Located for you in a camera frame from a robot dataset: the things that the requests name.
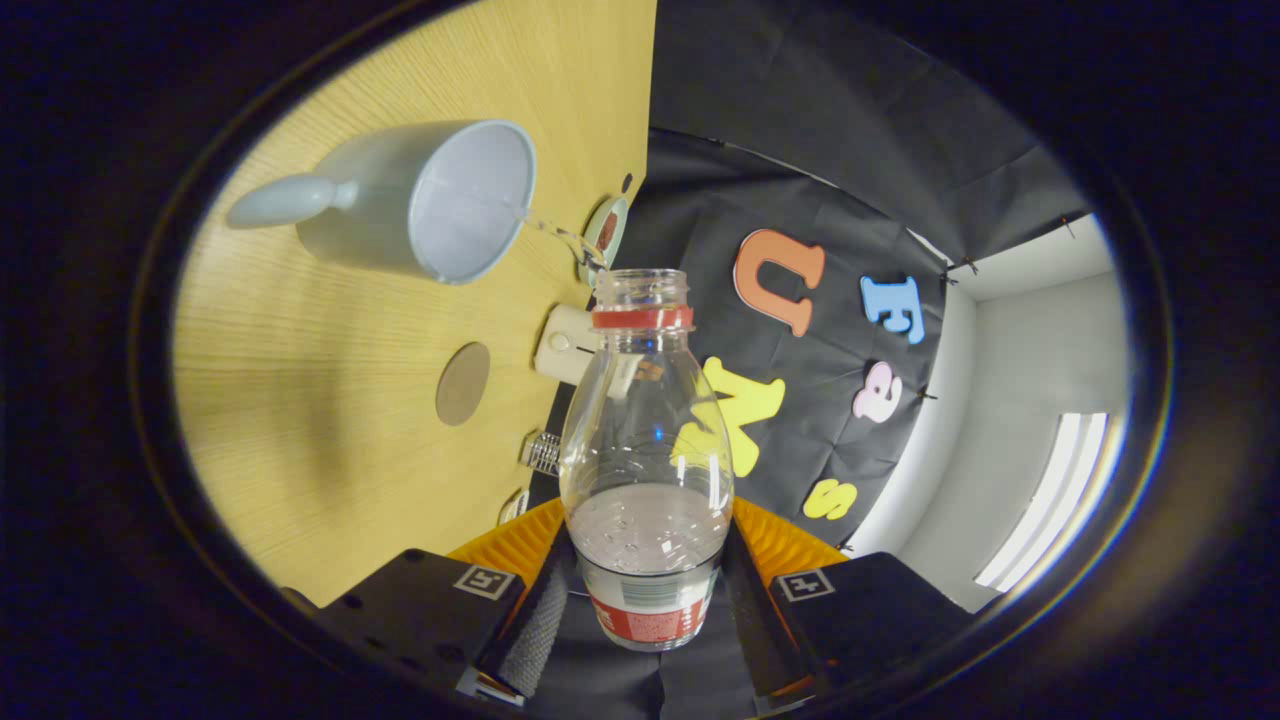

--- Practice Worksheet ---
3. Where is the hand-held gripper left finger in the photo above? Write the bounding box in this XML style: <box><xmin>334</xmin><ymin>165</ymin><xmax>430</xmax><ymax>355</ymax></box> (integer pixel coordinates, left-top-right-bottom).
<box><xmin>315</xmin><ymin>497</ymin><xmax>576</xmax><ymax>698</ymax></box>

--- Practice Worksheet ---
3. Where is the white toaster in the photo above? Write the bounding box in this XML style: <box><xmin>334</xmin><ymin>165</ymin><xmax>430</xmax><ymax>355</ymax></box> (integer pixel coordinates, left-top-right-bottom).
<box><xmin>534</xmin><ymin>304</ymin><xmax>601</xmax><ymax>387</ymax></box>

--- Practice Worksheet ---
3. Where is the clear plastic juice bottle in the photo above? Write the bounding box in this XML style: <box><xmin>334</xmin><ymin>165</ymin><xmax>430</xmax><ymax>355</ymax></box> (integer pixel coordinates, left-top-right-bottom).
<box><xmin>558</xmin><ymin>268</ymin><xmax>736</xmax><ymax>653</ymax></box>

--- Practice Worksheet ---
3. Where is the pale green plate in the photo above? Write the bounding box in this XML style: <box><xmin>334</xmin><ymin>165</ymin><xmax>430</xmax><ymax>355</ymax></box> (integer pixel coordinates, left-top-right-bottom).
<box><xmin>580</xmin><ymin>195</ymin><xmax>630</xmax><ymax>286</ymax></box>

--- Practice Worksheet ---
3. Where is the wooden table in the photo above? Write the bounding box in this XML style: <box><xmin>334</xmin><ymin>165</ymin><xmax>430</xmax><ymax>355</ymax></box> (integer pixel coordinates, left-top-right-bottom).
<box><xmin>172</xmin><ymin>0</ymin><xmax>659</xmax><ymax>608</ymax></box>

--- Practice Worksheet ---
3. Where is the round brown coaster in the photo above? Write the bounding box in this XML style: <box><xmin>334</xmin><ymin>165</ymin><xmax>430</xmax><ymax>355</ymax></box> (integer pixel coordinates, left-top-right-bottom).
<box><xmin>435</xmin><ymin>342</ymin><xmax>492</xmax><ymax>427</ymax></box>

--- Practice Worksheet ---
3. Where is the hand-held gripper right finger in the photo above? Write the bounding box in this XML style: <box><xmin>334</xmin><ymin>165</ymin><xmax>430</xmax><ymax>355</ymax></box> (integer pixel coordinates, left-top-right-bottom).
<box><xmin>722</xmin><ymin>497</ymin><xmax>973</xmax><ymax>701</ymax></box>

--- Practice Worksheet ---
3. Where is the metal wire basket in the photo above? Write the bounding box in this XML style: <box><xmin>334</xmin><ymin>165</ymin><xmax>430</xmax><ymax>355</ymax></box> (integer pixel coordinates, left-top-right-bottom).
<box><xmin>520</xmin><ymin>430</ymin><xmax>563</xmax><ymax>477</ymax></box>

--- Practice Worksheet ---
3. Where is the long ceiling light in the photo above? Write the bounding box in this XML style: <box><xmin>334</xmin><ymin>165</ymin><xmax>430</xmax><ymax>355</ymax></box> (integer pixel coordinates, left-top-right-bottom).
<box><xmin>975</xmin><ymin>412</ymin><xmax>1126</xmax><ymax>593</ymax></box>

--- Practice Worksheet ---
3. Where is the white cup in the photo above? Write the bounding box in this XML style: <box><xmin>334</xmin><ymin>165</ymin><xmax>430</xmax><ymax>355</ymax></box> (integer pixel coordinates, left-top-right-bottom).
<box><xmin>227</xmin><ymin>120</ymin><xmax>538</xmax><ymax>286</ymax></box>

